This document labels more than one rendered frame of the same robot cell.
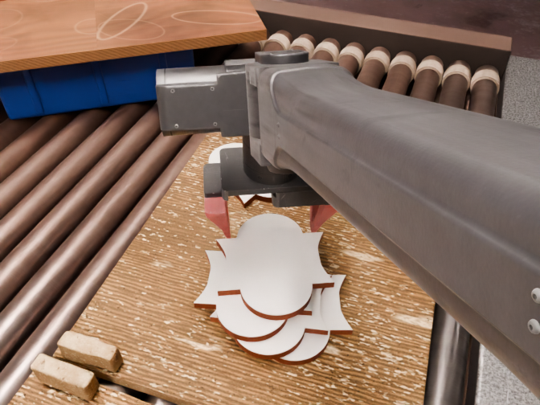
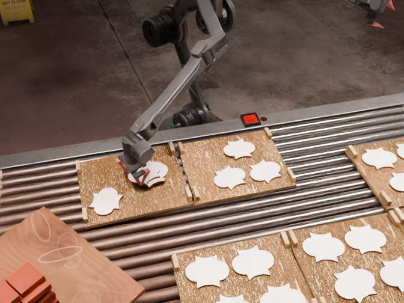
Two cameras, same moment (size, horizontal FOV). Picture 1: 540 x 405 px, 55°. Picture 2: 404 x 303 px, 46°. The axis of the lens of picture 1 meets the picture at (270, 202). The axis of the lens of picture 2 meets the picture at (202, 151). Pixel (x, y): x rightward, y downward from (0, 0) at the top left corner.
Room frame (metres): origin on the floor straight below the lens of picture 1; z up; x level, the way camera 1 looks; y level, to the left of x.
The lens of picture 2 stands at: (0.92, 1.22, 2.30)
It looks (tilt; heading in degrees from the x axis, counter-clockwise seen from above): 42 degrees down; 235
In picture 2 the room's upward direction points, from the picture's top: straight up
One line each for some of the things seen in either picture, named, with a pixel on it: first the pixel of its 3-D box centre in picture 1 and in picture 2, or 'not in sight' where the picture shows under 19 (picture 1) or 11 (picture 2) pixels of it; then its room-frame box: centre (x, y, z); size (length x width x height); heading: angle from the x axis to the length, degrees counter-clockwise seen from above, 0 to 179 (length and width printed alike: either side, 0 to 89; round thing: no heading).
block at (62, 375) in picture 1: (65, 376); (196, 193); (0.23, 0.19, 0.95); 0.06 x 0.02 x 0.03; 70
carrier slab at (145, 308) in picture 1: (284, 251); (132, 183); (0.40, -0.02, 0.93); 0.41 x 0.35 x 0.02; 162
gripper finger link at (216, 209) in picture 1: (239, 206); (138, 174); (0.39, 0.03, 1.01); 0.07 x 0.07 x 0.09; 6
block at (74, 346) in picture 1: (89, 351); (188, 193); (0.26, 0.17, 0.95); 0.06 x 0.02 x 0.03; 72
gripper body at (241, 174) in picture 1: (272, 150); (131, 156); (0.39, 0.00, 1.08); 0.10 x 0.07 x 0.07; 96
